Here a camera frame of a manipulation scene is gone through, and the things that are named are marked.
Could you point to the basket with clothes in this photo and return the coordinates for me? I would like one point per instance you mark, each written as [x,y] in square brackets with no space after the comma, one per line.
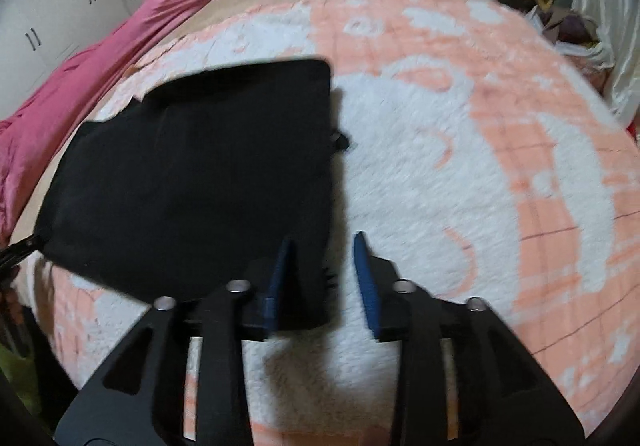
[574,36]

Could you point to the white satin curtain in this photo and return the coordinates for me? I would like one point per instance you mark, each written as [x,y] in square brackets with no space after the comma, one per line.
[619,20]

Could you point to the pink quilt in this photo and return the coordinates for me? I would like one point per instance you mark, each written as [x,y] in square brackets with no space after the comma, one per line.
[40,127]

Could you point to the black garment with orange patches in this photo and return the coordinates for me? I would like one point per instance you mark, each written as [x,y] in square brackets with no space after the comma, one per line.
[220,175]

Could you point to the orange white plush blanket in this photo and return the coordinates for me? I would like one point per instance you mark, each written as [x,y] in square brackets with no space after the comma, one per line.
[470,155]

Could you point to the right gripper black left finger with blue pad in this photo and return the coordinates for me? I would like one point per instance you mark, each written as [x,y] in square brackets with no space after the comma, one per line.
[136,395]

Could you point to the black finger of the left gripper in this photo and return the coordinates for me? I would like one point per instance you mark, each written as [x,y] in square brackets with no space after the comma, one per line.
[17,252]

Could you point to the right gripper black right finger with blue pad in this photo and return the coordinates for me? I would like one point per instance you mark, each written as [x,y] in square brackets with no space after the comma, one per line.
[464,378]

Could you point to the white wardrobe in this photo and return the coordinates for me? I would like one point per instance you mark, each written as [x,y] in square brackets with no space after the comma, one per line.
[38,35]

